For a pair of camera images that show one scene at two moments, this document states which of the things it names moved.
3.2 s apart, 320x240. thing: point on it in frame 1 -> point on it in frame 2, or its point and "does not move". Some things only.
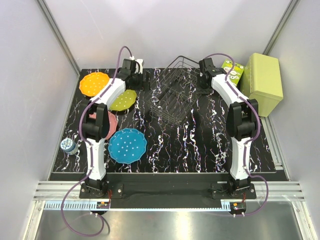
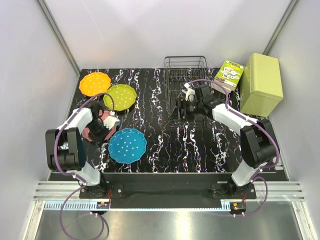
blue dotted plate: [128, 145] does not move
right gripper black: [204, 92] -> [182, 104]
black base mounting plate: [118, 190] does not move
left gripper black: [145, 80] -> [93, 133]
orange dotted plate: [93, 83] does not move
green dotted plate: [123, 101] does not move
